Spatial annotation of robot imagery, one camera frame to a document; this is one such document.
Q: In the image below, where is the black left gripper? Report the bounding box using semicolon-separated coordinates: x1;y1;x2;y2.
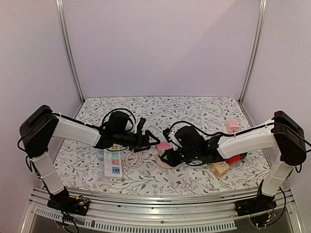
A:
114;130;160;153

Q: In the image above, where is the green usb plug adapter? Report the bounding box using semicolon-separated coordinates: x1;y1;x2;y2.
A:
158;150;167;162

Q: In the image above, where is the pink plug adapter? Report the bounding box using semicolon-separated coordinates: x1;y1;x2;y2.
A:
155;142;172;153

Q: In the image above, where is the pink power cable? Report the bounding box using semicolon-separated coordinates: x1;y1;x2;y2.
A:
123;150;154;168

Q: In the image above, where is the long white power strip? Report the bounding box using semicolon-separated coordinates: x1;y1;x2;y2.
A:
104;145;122;180

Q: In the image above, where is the beige cube socket adapter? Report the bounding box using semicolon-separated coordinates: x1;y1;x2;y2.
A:
211;161;230;179

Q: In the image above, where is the red cube socket adapter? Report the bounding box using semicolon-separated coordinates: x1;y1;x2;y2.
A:
225;154;241;164

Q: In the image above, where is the pink cube socket adapter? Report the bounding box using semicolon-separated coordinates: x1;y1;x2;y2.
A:
226;119;241;134

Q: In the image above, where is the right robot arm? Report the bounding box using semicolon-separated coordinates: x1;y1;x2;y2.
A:
160;111;310;216

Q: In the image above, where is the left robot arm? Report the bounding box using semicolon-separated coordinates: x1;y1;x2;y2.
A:
17;105;160;216

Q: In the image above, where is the floral patterned table mat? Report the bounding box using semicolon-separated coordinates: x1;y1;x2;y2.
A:
54;97;270;196

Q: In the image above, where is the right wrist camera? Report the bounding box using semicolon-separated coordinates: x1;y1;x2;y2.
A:
163;126;206;149

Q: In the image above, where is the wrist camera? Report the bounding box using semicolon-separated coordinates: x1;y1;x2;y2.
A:
106;112;146;136
163;126;206;149

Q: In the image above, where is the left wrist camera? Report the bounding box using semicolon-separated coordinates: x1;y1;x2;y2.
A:
106;112;146;136

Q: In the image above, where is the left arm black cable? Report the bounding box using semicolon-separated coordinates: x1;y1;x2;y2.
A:
52;108;137;133

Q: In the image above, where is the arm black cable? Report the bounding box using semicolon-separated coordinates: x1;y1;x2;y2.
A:
167;118;311;153
52;108;137;133

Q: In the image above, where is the aluminium front rail base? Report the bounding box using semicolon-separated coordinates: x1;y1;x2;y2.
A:
20;186;304;233

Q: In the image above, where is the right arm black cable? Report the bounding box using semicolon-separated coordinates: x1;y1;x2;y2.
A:
167;118;311;153

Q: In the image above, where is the left aluminium frame post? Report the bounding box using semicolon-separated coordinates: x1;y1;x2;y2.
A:
55;0;85;103

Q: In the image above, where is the aluminium frame post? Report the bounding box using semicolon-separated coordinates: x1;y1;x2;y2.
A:
238;0;267;105
55;0;85;103

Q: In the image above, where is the right aluminium frame post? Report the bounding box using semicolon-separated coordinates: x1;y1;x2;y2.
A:
238;0;267;105

